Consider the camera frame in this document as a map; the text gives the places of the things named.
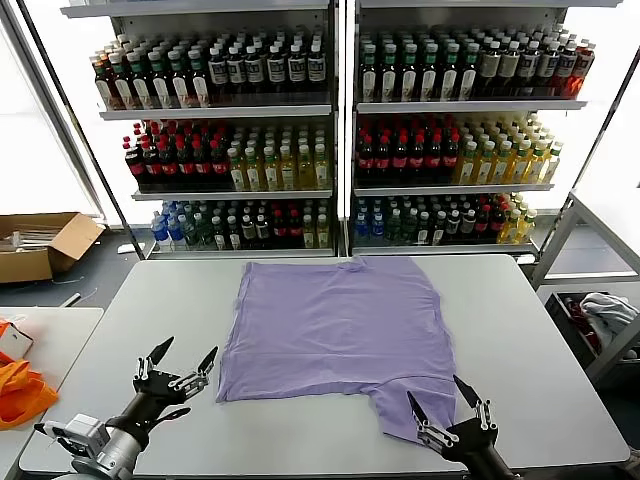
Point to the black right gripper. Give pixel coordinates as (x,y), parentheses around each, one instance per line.
(477,450)

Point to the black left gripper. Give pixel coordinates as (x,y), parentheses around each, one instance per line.
(150,392)

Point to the purple printed t-shirt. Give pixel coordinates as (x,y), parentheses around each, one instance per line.
(340,330)

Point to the white side table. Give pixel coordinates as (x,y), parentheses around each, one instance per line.
(65,330)

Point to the white flat strip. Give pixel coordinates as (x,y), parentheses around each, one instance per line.
(70,299)

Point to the blue water bottle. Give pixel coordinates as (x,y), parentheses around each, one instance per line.
(160,231)
(377,227)
(175,231)
(361,227)

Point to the green tinted bottle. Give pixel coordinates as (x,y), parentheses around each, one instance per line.
(410,227)
(394,227)
(190,231)
(205,231)

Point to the dark bottle white cap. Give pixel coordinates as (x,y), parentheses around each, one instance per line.
(438,228)
(218,233)
(423,229)
(233,233)

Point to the black storage crate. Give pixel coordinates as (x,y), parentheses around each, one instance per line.
(562,320)

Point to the orange cloth bag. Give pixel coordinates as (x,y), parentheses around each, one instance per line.
(22,395)

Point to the white and orange box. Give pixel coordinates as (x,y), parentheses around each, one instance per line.
(15,342)

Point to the black bottle white square label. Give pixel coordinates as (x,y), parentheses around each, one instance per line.
(218,72)
(236,72)
(296,70)
(276,71)
(452,222)
(467,222)
(263,230)
(254,71)
(248,231)
(315,70)

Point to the red garment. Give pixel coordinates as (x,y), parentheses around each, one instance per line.
(582,320)

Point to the open cardboard box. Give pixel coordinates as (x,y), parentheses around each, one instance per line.
(30,265)

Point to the small white block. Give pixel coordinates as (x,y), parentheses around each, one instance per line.
(526,258)

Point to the cola bottle red cap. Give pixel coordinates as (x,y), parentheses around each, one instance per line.
(497,220)
(279,229)
(151,164)
(433,156)
(135,165)
(400,157)
(450,155)
(219,163)
(417,156)
(185,163)
(202,163)
(482,221)
(295,228)
(169,163)
(366,157)
(382,157)

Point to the white grey garment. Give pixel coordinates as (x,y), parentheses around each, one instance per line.
(607,312)

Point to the yellow drink bottle green label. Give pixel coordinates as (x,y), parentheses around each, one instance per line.
(510,227)
(305,167)
(287,168)
(322,167)
(537,162)
(254,170)
(502,163)
(271,169)
(520,163)
(527,226)
(485,164)
(552,163)
(467,164)
(323,231)
(309,232)
(237,170)

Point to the white sticks bundle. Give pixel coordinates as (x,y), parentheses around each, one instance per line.
(25,239)

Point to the grey bottle shelving unit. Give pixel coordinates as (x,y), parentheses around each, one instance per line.
(220,112)
(470,106)

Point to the dark bottle beige label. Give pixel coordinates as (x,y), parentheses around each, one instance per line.
(508,68)
(490,69)

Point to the dark bottle grey label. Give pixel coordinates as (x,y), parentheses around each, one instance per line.
(565,68)
(547,68)
(528,68)

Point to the red drink bottle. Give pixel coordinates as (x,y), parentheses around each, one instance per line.
(581,70)

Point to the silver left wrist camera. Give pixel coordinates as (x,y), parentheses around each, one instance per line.
(80,432)

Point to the grey metal frame table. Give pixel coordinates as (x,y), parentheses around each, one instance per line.
(565,235)

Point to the black slanted frame pole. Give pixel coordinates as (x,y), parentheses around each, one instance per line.
(80,127)
(587,152)

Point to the grey slanted frame pole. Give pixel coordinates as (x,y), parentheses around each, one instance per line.
(50,117)

